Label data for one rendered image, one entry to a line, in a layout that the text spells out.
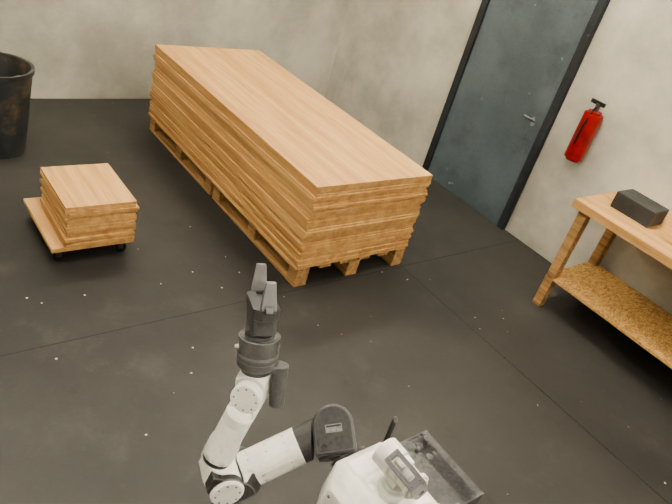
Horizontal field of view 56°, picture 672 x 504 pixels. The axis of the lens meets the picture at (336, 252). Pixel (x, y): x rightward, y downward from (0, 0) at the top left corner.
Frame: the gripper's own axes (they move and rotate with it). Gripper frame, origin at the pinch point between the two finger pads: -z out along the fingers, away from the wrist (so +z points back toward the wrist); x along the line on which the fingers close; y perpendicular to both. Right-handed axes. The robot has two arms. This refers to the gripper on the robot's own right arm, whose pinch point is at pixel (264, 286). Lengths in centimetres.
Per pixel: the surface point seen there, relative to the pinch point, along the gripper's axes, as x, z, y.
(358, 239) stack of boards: -275, 72, -122
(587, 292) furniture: -242, 96, -294
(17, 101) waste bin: -384, 13, 107
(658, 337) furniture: -196, 110, -323
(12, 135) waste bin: -391, 39, 112
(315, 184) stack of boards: -246, 30, -79
